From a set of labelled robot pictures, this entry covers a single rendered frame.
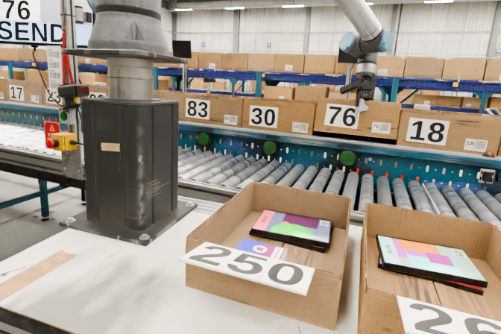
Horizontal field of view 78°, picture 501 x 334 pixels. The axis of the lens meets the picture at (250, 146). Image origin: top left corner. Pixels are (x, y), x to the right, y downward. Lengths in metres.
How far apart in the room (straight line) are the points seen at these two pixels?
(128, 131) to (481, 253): 0.88
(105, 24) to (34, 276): 0.54
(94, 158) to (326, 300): 0.62
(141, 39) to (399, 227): 0.78
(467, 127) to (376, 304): 1.21
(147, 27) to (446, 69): 5.72
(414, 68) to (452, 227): 5.34
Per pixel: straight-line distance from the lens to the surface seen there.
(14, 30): 1.85
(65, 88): 1.48
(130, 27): 0.80
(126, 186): 0.83
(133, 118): 0.77
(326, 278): 0.55
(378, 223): 0.89
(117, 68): 0.83
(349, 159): 1.54
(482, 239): 0.93
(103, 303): 0.65
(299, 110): 1.63
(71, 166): 1.62
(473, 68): 6.29
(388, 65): 6.12
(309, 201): 0.90
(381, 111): 1.60
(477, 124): 1.65
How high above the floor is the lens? 1.13
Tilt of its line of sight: 11 degrees down
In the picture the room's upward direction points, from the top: 3 degrees clockwise
